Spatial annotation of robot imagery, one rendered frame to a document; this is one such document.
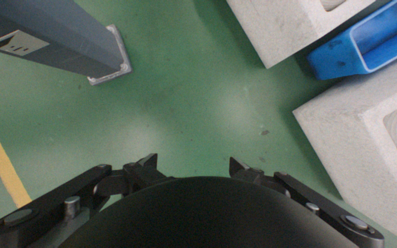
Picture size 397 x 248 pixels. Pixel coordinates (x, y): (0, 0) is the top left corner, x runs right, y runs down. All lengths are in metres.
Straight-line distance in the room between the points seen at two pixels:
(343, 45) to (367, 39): 0.21
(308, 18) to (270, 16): 0.09
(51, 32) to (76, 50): 0.04
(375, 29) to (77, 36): 0.77
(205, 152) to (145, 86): 0.31
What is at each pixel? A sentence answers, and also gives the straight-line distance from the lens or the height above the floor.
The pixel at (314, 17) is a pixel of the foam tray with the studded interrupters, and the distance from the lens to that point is 0.34.
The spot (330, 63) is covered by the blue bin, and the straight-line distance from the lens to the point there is 0.51.
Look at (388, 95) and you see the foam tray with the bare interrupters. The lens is 0.42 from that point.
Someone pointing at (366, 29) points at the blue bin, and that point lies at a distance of 0.67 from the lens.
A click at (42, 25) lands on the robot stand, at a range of 0.35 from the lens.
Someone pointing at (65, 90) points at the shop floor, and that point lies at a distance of 0.63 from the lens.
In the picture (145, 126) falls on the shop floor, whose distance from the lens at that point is 0.47.
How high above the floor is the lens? 0.42
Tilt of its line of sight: 82 degrees down
